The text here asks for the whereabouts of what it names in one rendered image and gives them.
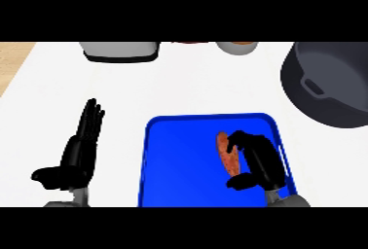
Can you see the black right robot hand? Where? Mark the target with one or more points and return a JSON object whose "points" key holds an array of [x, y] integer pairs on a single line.
{"points": [[260, 159]]}

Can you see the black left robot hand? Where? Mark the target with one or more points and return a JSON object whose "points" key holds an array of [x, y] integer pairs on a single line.
{"points": [[78, 155]]}

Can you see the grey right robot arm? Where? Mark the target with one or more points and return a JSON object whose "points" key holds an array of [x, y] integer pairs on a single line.
{"points": [[285, 198]]}

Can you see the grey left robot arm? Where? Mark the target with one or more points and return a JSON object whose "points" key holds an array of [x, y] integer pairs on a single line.
{"points": [[77, 198]]}

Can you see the blue tray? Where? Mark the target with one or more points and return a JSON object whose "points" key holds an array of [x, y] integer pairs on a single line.
{"points": [[186, 162]]}

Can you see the dark grey pot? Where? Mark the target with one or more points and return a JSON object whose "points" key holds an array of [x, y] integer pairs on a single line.
{"points": [[329, 84]]}

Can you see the pale grey cup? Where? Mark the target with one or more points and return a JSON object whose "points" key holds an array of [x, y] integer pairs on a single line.
{"points": [[236, 48]]}

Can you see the dark red object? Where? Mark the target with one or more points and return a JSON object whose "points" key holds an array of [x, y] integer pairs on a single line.
{"points": [[189, 42]]}

